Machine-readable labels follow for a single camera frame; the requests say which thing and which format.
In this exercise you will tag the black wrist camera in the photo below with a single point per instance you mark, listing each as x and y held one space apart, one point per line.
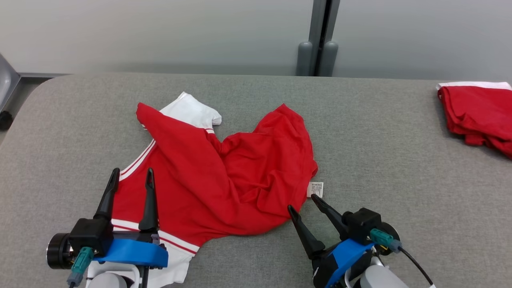
90 234
362 224

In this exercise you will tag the red shorts white trim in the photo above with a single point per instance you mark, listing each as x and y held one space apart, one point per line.
476 112

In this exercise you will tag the grey partition base rail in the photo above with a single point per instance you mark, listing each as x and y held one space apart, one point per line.
44 75

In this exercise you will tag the grey partition post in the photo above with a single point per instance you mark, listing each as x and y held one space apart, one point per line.
316 24

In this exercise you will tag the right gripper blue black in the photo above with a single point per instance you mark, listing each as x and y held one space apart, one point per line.
344 256

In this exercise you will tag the grey cylindrical stopper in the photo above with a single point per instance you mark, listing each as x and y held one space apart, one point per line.
328 60
304 60

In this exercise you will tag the black caster wheel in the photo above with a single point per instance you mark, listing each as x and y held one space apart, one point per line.
5 120

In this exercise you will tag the red white basketball jersey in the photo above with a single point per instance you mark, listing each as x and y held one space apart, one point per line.
224 180

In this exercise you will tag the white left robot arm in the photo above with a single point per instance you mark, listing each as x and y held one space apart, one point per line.
112 280

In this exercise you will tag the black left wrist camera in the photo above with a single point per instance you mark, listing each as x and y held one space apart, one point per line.
90 234

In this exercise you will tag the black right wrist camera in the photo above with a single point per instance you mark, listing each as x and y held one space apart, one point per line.
362 224

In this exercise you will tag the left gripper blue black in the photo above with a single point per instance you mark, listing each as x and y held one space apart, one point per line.
132 252

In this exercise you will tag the grey metal frame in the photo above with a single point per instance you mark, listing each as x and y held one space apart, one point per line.
7 82

